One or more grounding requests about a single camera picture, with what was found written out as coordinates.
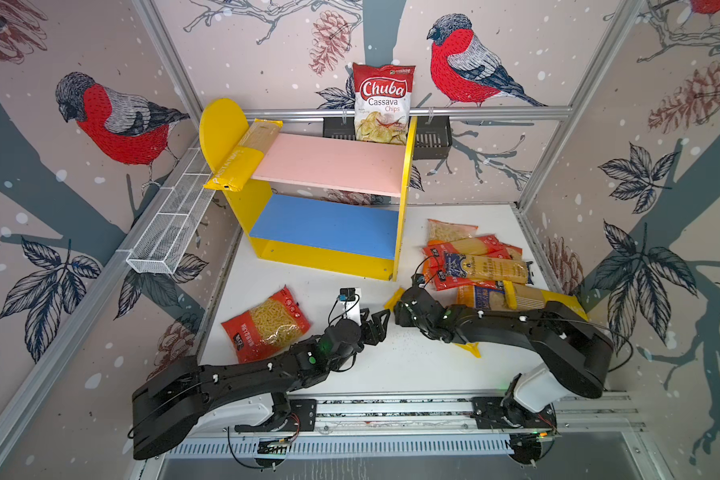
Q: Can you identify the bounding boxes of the yellow Pastatime spaghetti bag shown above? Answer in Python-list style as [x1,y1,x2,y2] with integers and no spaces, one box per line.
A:
[204,119,283,192]
[384,287,481,358]
[503,281,589,321]

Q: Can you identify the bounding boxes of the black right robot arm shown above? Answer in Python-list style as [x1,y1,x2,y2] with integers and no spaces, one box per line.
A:
[393,286,614,414]

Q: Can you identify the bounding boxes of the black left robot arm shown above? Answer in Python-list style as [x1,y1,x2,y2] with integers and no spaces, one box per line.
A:
[129,309,391,460]

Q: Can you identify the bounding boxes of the red short pasta bag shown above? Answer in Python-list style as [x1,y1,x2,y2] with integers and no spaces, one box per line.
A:
[424,248,528,291]

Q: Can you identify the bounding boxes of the blue orange pasta bag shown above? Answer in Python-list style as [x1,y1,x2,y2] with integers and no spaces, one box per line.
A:
[457,285,510,311]

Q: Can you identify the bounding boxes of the yellow pink blue shelf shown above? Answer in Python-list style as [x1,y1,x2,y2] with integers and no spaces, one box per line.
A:
[198,99,417,281]

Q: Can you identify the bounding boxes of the red spaghetti bag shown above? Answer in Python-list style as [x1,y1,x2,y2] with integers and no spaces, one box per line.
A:
[422,235,512,259]

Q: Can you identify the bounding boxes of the blue spaghetti bag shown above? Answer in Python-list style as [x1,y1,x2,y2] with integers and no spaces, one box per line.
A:
[444,253,532,284]

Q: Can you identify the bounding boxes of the orange macaroni bag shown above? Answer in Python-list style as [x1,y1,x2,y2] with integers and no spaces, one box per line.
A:
[427,219,478,245]

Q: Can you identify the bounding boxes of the red macaroni bag left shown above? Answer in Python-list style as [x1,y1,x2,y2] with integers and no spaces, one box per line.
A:
[222,287,311,364]

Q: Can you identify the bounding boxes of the Chuba cassava chips bag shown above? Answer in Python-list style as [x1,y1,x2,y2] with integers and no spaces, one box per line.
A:
[353,63,415,145]

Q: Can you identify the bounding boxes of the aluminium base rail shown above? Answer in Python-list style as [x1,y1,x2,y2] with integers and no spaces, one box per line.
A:
[162,392,646,466]

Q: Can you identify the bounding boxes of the black wall basket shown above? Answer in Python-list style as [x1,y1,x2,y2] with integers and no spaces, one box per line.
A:
[322,116,453,160]

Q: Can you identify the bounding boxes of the white wire basket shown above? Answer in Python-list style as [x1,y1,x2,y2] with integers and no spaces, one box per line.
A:
[126,147,215,275]

